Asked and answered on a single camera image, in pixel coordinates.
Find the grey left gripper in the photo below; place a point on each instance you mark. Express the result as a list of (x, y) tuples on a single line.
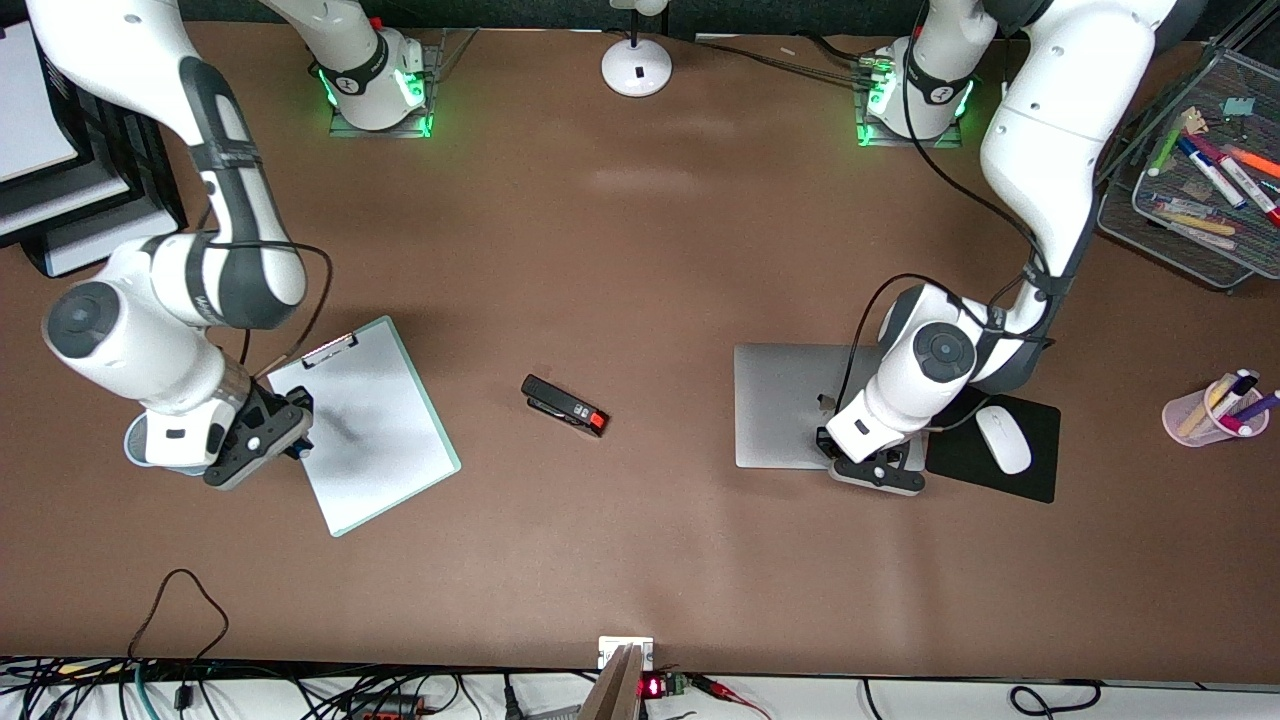
[(824, 441)]

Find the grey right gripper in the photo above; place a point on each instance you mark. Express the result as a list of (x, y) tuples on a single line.
[(268, 407)]

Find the silver laptop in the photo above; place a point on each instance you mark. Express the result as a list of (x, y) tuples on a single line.
[(780, 400)]

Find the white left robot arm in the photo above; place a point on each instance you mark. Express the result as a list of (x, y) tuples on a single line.
[(1040, 150)]

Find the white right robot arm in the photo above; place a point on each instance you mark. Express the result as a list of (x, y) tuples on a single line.
[(230, 190)]

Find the pink marker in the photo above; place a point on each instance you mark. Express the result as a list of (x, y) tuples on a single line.
[(1235, 426)]

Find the black and white marker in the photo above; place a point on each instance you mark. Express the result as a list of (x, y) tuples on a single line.
[(1238, 385)]

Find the purple marker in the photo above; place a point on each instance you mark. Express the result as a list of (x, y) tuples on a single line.
[(1262, 404)]

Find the green marker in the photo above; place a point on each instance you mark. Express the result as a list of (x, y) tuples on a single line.
[(1167, 143)]

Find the white marker with blue cap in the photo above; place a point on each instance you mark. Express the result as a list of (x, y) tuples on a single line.
[(1212, 172)]

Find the white marker with red cap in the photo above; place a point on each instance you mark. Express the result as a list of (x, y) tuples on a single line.
[(1245, 180)]

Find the white clipboard with metal clip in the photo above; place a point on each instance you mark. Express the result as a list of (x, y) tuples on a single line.
[(385, 450)]

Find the blue mesh pen cup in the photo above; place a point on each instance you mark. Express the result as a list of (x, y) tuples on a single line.
[(138, 440)]

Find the white computer mouse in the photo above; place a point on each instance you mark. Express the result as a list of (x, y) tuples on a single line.
[(1003, 440)]

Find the black mouse pad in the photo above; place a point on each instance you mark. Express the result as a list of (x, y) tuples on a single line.
[(1040, 455)]

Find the white paper sheet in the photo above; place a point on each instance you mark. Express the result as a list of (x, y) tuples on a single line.
[(25, 110), (110, 240)]

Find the black stapler with red tip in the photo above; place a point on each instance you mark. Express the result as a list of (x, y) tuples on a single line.
[(560, 403)]

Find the black stacked document trays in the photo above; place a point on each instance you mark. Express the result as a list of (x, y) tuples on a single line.
[(150, 190)]

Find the white socket box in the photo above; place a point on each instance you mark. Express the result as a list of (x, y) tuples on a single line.
[(625, 648)]

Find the red digit display module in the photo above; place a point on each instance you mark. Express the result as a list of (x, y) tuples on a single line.
[(655, 687)]

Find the pink mesh pen cup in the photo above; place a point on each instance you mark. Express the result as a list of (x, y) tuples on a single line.
[(1180, 425)]

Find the yellow pencil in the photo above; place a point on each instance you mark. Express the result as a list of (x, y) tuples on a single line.
[(1200, 405)]

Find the grey mesh desk organizer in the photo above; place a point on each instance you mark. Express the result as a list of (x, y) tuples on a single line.
[(1130, 220)]

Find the white round lamp base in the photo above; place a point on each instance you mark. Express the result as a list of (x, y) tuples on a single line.
[(637, 68)]

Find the silver pen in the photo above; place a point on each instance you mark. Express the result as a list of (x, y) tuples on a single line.
[(1180, 206)]

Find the yellow crayon stick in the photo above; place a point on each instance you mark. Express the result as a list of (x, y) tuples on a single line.
[(1200, 223)]

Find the orange highlighter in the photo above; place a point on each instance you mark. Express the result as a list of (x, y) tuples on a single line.
[(1255, 161)]

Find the teal eraser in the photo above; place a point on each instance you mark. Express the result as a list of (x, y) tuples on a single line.
[(1238, 106)]

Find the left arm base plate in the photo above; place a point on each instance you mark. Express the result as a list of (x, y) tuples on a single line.
[(905, 142)]

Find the wooden post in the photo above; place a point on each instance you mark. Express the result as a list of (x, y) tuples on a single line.
[(612, 690)]

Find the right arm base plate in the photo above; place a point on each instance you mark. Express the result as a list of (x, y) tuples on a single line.
[(450, 50)]

